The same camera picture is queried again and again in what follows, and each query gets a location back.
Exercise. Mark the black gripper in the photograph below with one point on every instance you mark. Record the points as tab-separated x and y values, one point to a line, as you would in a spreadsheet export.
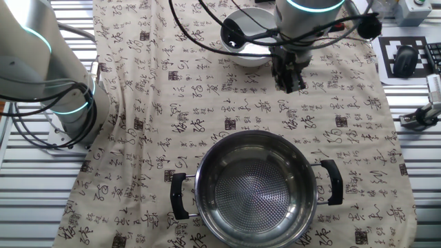
289	60

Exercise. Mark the black ladle with red accents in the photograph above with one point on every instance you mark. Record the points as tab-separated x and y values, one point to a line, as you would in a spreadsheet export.
232	34

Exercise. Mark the white round bowl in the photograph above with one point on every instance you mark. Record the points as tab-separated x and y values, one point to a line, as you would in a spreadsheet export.
248	58

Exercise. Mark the black white marker board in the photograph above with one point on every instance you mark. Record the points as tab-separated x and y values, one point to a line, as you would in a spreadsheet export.
382	69

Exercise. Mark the beige calligraphy print cloth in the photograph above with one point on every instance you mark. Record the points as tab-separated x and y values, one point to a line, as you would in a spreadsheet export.
172	103

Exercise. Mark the black computer mouse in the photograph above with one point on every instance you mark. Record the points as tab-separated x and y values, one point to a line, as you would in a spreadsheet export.
406	61

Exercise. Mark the clear plastic container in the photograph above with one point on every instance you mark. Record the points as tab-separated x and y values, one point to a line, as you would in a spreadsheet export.
384	7

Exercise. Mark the grey button box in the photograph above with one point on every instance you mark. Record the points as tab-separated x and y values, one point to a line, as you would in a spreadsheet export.
411	13

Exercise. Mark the black keyboard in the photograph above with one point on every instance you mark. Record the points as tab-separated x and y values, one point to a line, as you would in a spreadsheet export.
435	56

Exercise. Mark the silver camera mount bracket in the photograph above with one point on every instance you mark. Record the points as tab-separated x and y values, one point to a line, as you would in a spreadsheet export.
425	117

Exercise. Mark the small silver camera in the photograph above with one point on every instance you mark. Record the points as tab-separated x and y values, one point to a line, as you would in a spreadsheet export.
435	89

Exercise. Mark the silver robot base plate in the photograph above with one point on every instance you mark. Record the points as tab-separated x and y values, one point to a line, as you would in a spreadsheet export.
58	141

